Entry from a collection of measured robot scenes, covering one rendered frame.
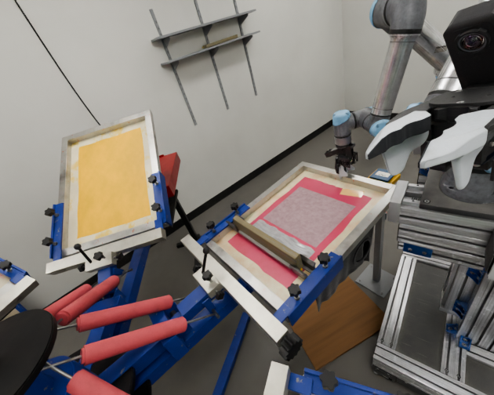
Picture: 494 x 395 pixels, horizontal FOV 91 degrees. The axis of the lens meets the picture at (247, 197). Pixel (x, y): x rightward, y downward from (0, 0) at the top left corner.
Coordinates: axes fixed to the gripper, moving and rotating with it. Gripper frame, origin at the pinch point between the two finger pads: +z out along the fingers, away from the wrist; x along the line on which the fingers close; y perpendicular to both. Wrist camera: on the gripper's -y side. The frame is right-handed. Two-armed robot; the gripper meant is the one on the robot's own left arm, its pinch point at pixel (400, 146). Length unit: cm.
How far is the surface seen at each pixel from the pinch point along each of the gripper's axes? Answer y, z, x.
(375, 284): 157, -82, 82
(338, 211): 60, -44, 63
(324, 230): 61, -32, 59
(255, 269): 62, 3, 64
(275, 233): 59, -15, 73
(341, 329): 157, -37, 73
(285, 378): 61, 16, 23
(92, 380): 42, 57, 41
